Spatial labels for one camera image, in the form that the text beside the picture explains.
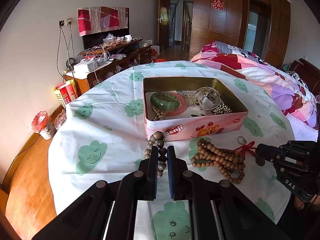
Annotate red knot coin charm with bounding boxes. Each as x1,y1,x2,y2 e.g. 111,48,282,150
234,141,265,166

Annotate brown wooden bead mala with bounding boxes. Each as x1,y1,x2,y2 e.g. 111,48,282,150
190,138,246,184

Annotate silver bangle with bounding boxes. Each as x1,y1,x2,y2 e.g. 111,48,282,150
193,87,220,111

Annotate dark bead bracelet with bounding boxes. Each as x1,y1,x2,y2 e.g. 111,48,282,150
144,130,168,179

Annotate green jade bangle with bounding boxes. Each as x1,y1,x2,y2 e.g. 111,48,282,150
150,92,180,112

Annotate right hand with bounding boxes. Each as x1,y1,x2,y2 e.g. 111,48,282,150
294,196,320,211

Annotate pink patchwork quilt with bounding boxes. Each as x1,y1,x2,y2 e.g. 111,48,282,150
190,41,319,141

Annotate pink metal tin box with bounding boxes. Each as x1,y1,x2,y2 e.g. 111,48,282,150
143,76,248,141

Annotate pink jade bangle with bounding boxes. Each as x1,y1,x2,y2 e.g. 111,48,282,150
167,92,188,116

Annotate trash bin red bag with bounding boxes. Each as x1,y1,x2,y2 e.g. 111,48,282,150
31,111,56,140

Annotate red yellow carton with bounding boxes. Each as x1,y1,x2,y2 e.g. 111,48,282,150
53,79,78,108

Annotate white box device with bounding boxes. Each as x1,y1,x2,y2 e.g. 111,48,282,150
73,60,98,79

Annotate wooden wardrobe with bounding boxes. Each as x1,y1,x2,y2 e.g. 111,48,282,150
189,0,291,67

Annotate wooden tv cabinet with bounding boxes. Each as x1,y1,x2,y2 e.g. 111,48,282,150
63,38,152,95

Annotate red double happiness sticker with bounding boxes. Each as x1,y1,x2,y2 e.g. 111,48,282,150
211,0,224,11

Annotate white mug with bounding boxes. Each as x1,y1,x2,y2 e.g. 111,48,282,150
125,34,133,42

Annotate black television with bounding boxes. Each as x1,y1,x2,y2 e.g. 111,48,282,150
82,28,130,50

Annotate wooden door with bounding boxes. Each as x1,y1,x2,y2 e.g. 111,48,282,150
157,0,170,51

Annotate red patchwork cloth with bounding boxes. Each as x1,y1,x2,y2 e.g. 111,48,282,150
78,7,129,36

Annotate wooden bed frame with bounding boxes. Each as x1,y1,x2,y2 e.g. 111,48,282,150
0,104,66,240

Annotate wall power socket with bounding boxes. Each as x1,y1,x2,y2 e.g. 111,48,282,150
59,18,72,27

